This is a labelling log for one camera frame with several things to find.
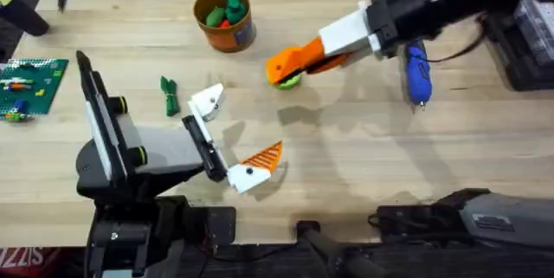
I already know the green disc with holes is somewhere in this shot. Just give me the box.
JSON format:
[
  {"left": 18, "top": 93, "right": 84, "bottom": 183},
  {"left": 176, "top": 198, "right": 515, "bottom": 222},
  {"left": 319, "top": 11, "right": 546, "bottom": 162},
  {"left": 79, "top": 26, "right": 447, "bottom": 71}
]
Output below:
[{"left": 272, "top": 74, "right": 303, "bottom": 91}]

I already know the orange tub with toys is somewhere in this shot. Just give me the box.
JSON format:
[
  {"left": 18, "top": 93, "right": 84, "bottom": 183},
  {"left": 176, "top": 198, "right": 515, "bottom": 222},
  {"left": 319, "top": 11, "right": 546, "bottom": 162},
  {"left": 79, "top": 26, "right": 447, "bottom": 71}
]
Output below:
[{"left": 192, "top": 0, "right": 258, "bottom": 54}]

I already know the blue electric screwdriver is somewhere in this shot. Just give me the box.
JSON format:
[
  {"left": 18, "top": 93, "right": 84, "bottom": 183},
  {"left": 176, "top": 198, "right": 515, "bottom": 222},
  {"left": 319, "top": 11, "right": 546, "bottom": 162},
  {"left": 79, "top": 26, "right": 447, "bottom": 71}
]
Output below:
[{"left": 403, "top": 38, "right": 434, "bottom": 113}]

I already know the black rail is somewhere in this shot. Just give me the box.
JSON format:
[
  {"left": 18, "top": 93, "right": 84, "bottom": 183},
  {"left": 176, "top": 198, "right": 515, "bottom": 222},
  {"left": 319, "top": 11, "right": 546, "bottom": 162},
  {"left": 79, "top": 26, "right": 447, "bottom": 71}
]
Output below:
[{"left": 172, "top": 220, "right": 554, "bottom": 278}]

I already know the black box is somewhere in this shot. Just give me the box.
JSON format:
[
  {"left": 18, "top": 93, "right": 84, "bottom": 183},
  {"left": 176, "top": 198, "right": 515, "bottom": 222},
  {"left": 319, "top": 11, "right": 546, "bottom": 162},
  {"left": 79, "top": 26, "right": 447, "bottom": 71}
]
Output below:
[{"left": 483, "top": 0, "right": 554, "bottom": 93}]

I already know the green board with blocks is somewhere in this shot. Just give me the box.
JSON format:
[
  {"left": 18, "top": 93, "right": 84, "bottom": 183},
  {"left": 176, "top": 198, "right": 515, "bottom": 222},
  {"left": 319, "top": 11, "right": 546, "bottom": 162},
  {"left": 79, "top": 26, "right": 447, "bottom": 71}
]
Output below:
[{"left": 0, "top": 57, "right": 70, "bottom": 123}]

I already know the green vegetable toy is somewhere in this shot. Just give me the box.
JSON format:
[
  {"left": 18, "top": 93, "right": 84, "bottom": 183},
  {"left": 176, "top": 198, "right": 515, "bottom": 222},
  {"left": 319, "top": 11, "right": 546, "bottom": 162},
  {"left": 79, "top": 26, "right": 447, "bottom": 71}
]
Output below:
[{"left": 159, "top": 74, "right": 181, "bottom": 118}]

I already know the black cable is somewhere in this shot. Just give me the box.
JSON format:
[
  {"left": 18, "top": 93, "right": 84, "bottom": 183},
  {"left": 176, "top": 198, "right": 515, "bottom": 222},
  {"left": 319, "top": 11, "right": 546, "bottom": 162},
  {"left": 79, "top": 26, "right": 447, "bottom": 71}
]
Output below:
[{"left": 426, "top": 16, "right": 486, "bottom": 64}]

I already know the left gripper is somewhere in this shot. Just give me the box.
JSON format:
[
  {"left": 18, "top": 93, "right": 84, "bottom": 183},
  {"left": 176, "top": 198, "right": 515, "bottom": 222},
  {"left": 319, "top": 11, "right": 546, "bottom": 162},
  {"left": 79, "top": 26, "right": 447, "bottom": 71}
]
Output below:
[{"left": 75, "top": 82, "right": 285, "bottom": 204}]

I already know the black cylinder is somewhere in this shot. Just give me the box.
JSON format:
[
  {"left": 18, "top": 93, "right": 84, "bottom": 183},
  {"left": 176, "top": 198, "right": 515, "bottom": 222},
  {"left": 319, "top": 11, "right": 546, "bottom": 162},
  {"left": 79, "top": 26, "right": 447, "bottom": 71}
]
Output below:
[{"left": 0, "top": 0, "right": 50, "bottom": 37}]

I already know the red bag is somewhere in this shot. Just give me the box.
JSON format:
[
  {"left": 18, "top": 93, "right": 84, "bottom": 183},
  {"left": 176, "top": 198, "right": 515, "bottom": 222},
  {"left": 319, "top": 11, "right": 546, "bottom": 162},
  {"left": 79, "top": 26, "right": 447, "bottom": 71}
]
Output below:
[{"left": 0, "top": 246, "right": 64, "bottom": 278}]

